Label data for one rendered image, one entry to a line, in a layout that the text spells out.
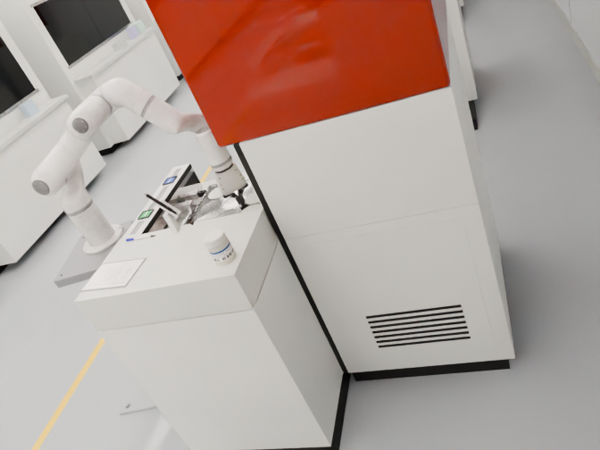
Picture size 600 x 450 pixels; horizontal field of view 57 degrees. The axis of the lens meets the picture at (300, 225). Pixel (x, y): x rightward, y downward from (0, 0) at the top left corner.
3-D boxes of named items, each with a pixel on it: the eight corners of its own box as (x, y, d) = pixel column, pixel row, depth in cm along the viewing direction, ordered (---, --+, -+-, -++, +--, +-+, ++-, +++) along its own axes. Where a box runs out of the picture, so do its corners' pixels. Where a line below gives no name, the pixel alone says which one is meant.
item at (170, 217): (189, 225, 201) (172, 195, 194) (186, 232, 198) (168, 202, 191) (176, 229, 203) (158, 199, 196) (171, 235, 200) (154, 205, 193)
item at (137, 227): (204, 187, 261) (189, 162, 254) (157, 262, 218) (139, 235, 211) (187, 191, 264) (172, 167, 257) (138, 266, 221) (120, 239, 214)
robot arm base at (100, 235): (76, 257, 240) (51, 224, 230) (97, 229, 254) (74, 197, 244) (111, 251, 232) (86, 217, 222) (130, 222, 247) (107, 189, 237)
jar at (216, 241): (238, 250, 174) (226, 226, 169) (232, 264, 169) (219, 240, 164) (220, 254, 177) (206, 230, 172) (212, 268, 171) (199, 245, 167)
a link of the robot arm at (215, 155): (213, 155, 209) (206, 168, 201) (197, 125, 202) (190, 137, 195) (233, 150, 206) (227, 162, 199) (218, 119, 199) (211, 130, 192)
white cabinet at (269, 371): (363, 288, 288) (309, 156, 247) (337, 459, 213) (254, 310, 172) (254, 304, 312) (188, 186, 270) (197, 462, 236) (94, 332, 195)
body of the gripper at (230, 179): (231, 155, 208) (244, 179, 214) (208, 168, 207) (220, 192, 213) (237, 161, 202) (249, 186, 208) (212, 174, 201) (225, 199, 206)
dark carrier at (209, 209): (283, 170, 226) (282, 169, 226) (262, 220, 199) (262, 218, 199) (212, 187, 239) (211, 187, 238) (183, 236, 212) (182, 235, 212)
